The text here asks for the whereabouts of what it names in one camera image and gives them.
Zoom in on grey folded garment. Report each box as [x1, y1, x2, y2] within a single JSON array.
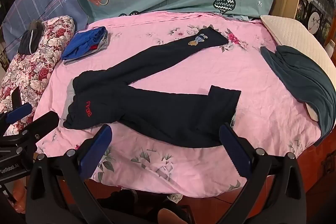
[[63, 34, 109, 65]]

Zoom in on ornate dark wall panel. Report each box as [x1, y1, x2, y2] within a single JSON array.
[[298, 0, 336, 49]]

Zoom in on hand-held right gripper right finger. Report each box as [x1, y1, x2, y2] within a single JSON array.
[[219, 123, 307, 224]]

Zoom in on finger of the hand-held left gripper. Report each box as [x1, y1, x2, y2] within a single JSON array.
[[0, 87, 33, 126], [20, 111, 60, 144]]

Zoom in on person's dark clothing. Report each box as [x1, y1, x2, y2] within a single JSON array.
[[97, 189, 195, 224]]

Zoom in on person's left hand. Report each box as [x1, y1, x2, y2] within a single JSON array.
[[12, 183, 27, 214]]

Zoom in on white textured pillow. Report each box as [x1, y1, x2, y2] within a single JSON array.
[[260, 14, 336, 122]]

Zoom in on dark teal cloth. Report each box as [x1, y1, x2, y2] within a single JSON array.
[[260, 45, 336, 147]]

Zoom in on dark grey garment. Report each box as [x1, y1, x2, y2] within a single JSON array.
[[18, 21, 44, 55]]

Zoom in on pink floral bedsheet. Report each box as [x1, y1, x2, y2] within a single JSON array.
[[33, 11, 328, 199]]

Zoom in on navy pants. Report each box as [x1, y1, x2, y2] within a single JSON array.
[[59, 27, 242, 148]]

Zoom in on blue folded garment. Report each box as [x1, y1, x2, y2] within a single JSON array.
[[62, 26, 107, 61]]

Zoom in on red rose floral quilt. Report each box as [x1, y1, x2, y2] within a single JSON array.
[[0, 16, 76, 136]]

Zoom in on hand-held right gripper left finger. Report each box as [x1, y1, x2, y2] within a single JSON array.
[[25, 124, 113, 224]]

